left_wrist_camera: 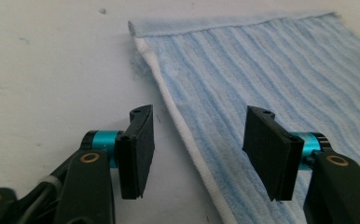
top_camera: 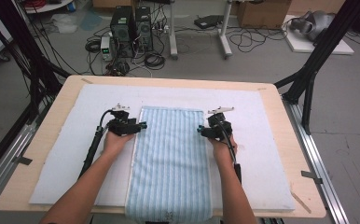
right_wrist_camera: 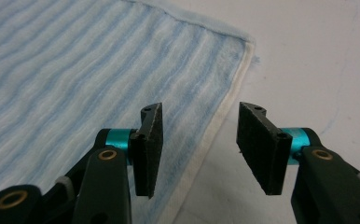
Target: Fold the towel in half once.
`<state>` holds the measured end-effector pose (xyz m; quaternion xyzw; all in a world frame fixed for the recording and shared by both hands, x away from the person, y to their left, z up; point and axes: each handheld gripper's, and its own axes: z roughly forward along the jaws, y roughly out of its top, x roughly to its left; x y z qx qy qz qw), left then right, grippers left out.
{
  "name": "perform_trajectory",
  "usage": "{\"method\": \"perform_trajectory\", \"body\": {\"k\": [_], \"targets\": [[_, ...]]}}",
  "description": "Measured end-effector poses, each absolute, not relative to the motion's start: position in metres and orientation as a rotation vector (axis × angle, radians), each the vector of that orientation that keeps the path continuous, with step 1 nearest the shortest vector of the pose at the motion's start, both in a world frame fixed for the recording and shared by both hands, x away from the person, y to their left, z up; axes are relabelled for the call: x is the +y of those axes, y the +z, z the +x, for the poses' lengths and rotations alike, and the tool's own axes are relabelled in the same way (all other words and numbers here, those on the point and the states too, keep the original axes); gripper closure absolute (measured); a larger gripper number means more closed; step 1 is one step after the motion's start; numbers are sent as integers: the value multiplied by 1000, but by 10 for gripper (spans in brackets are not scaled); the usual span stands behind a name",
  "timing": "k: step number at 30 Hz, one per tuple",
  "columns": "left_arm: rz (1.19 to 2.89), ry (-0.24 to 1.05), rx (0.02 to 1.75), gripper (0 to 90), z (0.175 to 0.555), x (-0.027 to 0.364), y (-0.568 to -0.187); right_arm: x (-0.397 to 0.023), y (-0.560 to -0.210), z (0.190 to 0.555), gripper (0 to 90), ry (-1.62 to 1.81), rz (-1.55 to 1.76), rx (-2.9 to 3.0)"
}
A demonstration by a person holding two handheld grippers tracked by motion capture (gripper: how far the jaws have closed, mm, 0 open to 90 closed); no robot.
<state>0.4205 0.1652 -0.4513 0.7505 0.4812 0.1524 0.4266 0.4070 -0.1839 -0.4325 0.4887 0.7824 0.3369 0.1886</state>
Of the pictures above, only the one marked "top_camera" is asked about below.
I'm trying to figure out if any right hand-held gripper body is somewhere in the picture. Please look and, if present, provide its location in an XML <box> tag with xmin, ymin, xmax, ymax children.
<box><xmin>201</xmin><ymin>105</ymin><xmax>235</xmax><ymax>142</ymax></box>

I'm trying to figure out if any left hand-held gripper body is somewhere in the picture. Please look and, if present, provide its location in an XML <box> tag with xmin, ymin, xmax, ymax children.
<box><xmin>106</xmin><ymin>103</ymin><xmax>139</xmax><ymax>137</ymax></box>

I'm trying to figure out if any light blue striped towel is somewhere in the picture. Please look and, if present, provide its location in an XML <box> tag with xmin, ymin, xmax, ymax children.
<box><xmin>124</xmin><ymin>105</ymin><xmax>215</xmax><ymax>224</ymax></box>

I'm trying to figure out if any person's left hand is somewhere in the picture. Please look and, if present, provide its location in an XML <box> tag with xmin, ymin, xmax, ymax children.
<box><xmin>102</xmin><ymin>130</ymin><xmax>136</xmax><ymax>159</ymax></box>

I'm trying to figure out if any person's right hand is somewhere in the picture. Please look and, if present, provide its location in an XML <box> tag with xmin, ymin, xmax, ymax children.
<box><xmin>207</xmin><ymin>134</ymin><xmax>239</xmax><ymax>163</ymax></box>

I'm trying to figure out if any white foam mat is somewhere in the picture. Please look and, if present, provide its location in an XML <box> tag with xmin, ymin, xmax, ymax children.
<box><xmin>28</xmin><ymin>83</ymin><xmax>297</xmax><ymax>213</ymax></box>

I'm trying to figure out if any grey bench power supply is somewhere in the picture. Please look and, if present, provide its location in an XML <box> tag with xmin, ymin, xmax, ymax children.
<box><xmin>100</xmin><ymin>35</ymin><xmax>115</xmax><ymax>62</ymax></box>

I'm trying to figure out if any white desk leg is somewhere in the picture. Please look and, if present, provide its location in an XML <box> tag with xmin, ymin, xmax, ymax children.
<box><xmin>168</xmin><ymin>0</ymin><xmax>179</xmax><ymax>61</ymax></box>
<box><xmin>217</xmin><ymin>0</ymin><xmax>234</xmax><ymax>60</ymax></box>

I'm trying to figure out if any black computer tower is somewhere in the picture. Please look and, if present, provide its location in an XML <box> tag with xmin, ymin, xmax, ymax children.
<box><xmin>134</xmin><ymin>7</ymin><xmax>155</xmax><ymax>52</ymax></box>
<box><xmin>110</xmin><ymin>6</ymin><xmax>136</xmax><ymax>59</ymax></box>

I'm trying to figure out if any white power strip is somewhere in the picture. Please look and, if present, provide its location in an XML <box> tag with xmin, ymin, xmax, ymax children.
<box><xmin>151</xmin><ymin>23</ymin><xmax>171</xmax><ymax>34</ymax></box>

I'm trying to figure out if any black tape piece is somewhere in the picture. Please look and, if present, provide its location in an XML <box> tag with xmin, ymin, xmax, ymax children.
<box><xmin>12</xmin><ymin>156</ymin><xmax>34</xmax><ymax>166</ymax></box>
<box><xmin>300</xmin><ymin>170</ymin><xmax>324</xmax><ymax>185</ymax></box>

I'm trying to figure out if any black flat device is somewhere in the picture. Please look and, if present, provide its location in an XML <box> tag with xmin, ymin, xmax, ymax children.
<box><xmin>193</xmin><ymin>14</ymin><xmax>225</xmax><ymax>30</ymax></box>

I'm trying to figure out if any teal sheet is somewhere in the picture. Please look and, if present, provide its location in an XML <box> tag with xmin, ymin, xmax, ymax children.
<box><xmin>78</xmin><ymin>10</ymin><xmax>104</xmax><ymax>32</ymax></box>

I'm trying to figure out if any thin wooden strip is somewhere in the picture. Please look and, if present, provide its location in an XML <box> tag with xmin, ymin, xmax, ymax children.
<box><xmin>289</xmin><ymin>189</ymin><xmax>312</xmax><ymax>215</ymax></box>

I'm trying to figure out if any white floor board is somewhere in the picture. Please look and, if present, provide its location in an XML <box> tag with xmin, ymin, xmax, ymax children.
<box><xmin>283</xmin><ymin>14</ymin><xmax>355</xmax><ymax>56</ymax></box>

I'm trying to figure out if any clear plastic bag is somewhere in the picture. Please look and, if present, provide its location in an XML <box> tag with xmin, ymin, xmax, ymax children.
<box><xmin>49</xmin><ymin>13</ymin><xmax>78</xmax><ymax>35</ymax></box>

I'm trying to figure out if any large cardboard box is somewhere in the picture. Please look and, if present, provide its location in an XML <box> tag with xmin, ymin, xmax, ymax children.
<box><xmin>237</xmin><ymin>0</ymin><xmax>292</xmax><ymax>30</ymax></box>

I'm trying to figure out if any low cardboard box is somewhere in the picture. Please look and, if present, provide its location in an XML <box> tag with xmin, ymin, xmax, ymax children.
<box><xmin>91</xmin><ymin>0</ymin><xmax>139</xmax><ymax>9</ymax></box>

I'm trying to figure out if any round white table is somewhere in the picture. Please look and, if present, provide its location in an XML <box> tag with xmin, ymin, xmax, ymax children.
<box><xmin>23</xmin><ymin>0</ymin><xmax>76</xmax><ymax>15</ymax></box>

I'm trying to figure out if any grey bag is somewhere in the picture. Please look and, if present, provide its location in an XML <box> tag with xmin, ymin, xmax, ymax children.
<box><xmin>289</xmin><ymin>10</ymin><xmax>337</xmax><ymax>42</ymax></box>

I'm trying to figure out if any wide cardboard box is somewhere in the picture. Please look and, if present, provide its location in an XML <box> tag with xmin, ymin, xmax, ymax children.
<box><xmin>288</xmin><ymin>0</ymin><xmax>348</xmax><ymax>17</ymax></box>

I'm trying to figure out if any right hand-held gripper black cable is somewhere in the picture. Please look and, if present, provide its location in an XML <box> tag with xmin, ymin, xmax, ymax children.
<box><xmin>215</xmin><ymin>117</ymin><xmax>243</xmax><ymax>185</ymax></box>

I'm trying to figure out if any hand-held gripper black cable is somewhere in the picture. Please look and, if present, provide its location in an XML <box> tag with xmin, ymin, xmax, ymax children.
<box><xmin>215</xmin><ymin>117</ymin><xmax>243</xmax><ymax>185</ymax></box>
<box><xmin>77</xmin><ymin>108</ymin><xmax>115</xmax><ymax>181</ymax></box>

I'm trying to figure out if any left hand-held gripper black cable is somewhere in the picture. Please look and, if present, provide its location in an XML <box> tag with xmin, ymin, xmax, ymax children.
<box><xmin>77</xmin><ymin>108</ymin><xmax>115</xmax><ymax>181</ymax></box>

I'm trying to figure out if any tangle of cables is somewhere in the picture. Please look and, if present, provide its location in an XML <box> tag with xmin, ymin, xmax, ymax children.
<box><xmin>104</xmin><ymin>59</ymin><xmax>132</xmax><ymax>77</ymax></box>

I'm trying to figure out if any large black cable coil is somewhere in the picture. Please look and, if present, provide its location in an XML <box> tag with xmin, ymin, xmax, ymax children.
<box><xmin>144</xmin><ymin>52</ymin><xmax>166</xmax><ymax>71</ymax></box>

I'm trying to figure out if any small black cable coil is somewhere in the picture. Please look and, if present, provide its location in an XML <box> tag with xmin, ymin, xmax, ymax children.
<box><xmin>84</xmin><ymin>39</ymin><xmax>103</xmax><ymax>53</ymax></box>

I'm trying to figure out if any loose black floor cable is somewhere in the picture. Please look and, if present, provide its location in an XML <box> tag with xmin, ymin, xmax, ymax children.
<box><xmin>228</xmin><ymin>27</ymin><xmax>288</xmax><ymax>53</ymax></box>

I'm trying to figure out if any aluminium rail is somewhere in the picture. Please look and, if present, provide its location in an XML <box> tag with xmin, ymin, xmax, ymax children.
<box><xmin>0</xmin><ymin>102</ymin><xmax>53</xmax><ymax>213</ymax></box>
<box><xmin>282</xmin><ymin>95</ymin><xmax>351</xmax><ymax>224</ymax></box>

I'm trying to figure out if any black metal frame with cables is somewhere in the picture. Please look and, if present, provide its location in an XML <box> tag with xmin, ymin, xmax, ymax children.
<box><xmin>0</xmin><ymin>0</ymin><xmax>73</xmax><ymax>126</ymax></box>

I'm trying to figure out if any black metal frame strut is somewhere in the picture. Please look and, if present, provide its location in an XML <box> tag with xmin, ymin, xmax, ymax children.
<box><xmin>273</xmin><ymin>0</ymin><xmax>360</xmax><ymax>135</ymax></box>

